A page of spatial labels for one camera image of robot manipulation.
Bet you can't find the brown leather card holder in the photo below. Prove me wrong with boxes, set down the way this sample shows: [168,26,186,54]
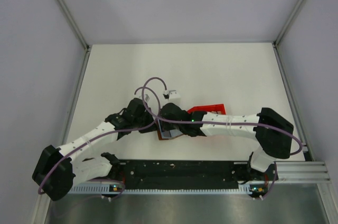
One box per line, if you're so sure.
[156,120,184,141]

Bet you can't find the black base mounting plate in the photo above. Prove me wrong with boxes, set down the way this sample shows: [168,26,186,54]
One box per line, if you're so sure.
[95,160,275,190]

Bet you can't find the steel sheet panel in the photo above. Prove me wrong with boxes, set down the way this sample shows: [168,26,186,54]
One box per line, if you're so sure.
[46,184,328,223]

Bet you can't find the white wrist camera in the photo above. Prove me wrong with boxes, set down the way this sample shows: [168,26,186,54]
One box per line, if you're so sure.
[144,94,150,103]
[163,90,181,106]

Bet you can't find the red plastic bin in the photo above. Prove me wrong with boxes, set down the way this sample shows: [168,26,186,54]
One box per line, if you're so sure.
[187,104,226,115]

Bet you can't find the grey slotted cable duct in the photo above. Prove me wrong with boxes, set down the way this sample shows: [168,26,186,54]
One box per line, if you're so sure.
[65,183,267,195]

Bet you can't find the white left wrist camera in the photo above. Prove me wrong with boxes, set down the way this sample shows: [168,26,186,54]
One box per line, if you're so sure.
[144,94,150,103]

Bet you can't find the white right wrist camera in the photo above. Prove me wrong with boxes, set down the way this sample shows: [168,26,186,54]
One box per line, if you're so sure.
[163,90,181,106]

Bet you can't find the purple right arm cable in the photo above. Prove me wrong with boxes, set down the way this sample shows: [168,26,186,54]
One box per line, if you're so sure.
[142,77,304,201]

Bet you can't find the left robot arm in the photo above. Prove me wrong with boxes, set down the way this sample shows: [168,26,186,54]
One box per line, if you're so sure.
[32,98,156,201]

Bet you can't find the aluminium frame rail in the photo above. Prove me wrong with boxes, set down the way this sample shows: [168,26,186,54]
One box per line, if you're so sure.
[55,0,90,51]

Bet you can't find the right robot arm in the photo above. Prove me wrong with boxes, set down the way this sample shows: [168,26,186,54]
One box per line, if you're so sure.
[159,103,294,180]

